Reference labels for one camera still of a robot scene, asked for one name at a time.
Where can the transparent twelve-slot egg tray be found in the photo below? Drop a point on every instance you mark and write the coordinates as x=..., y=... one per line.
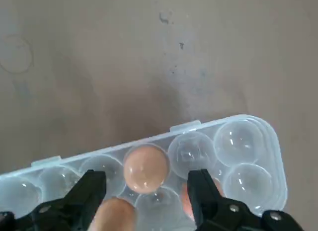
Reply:
x=238, y=139

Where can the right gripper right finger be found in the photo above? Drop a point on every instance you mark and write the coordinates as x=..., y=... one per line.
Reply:
x=223, y=216

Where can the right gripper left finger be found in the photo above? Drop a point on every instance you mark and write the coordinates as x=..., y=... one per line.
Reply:
x=62, y=216

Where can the brown egg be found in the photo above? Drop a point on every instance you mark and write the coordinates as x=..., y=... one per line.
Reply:
x=146, y=166
x=186, y=201
x=116, y=213

